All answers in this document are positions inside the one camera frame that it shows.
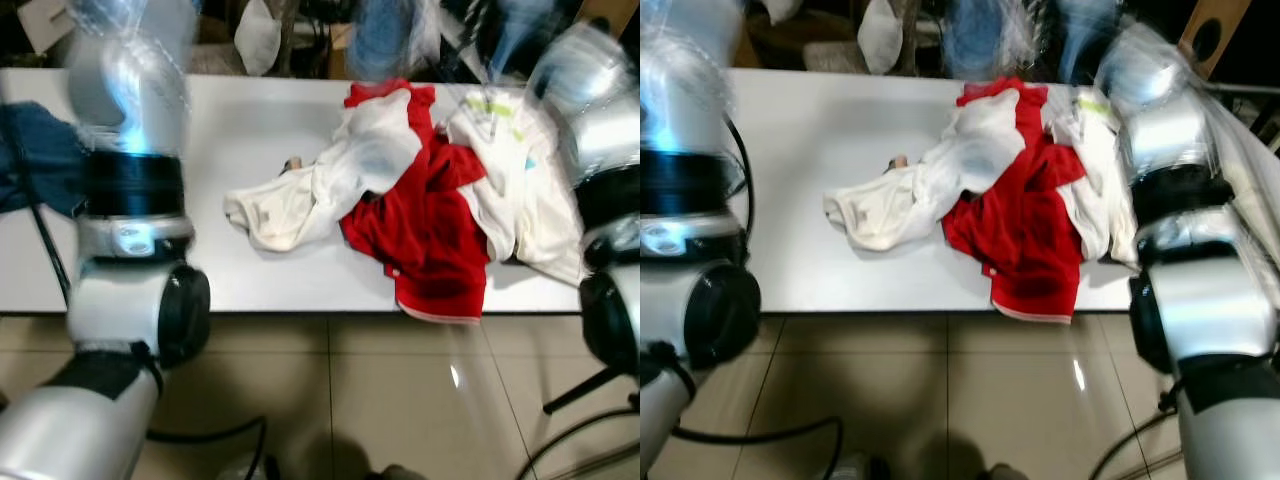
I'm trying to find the blue denim garment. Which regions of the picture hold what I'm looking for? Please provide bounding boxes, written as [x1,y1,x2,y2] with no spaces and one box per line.
[0,100,89,216]

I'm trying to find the cream denim jacket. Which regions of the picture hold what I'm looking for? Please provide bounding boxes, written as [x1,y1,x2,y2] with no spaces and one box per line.
[822,88,1026,253]
[222,88,426,253]

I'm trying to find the white garment green label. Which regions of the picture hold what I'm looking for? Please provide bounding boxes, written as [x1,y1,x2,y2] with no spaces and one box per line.
[445,88,591,286]
[1045,88,1141,271]

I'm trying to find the black cable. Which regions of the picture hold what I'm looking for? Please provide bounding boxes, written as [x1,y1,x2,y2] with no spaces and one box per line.
[672,415,846,480]
[515,405,641,480]
[1085,405,1181,480]
[150,415,269,480]

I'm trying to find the red shirt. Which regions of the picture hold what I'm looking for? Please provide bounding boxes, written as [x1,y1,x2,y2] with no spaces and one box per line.
[340,78,493,326]
[940,78,1089,326]

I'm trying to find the white pillow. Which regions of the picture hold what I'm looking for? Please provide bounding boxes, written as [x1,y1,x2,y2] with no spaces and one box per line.
[235,0,283,78]
[858,0,906,76]

